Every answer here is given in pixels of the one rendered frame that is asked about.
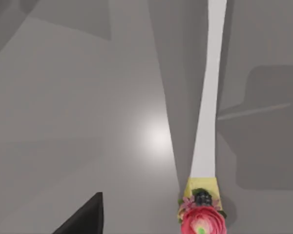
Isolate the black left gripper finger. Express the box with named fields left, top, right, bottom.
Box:
left=51, top=192, right=105, bottom=234

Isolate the yellow pot with pink flower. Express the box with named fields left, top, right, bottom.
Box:
left=177, top=177, right=228, bottom=234

